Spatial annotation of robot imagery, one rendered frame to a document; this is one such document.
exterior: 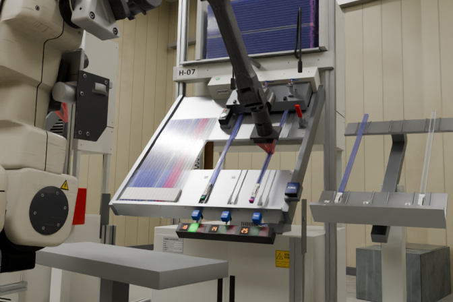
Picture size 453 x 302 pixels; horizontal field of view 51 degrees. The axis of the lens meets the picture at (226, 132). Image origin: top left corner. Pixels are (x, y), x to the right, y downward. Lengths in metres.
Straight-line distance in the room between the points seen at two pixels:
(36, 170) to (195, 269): 0.42
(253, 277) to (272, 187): 0.44
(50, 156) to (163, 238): 1.08
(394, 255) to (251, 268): 0.62
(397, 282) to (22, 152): 1.09
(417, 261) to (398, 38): 2.30
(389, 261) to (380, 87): 3.59
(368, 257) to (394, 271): 2.33
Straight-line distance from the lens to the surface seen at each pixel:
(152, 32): 6.79
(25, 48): 1.13
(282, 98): 1.94
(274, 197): 1.60
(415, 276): 3.76
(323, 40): 2.05
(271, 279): 1.90
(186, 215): 1.70
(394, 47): 5.06
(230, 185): 1.69
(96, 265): 1.25
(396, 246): 1.53
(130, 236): 6.31
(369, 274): 3.88
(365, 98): 5.05
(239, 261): 1.94
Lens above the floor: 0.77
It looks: 7 degrees up
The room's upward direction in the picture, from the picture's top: 1 degrees clockwise
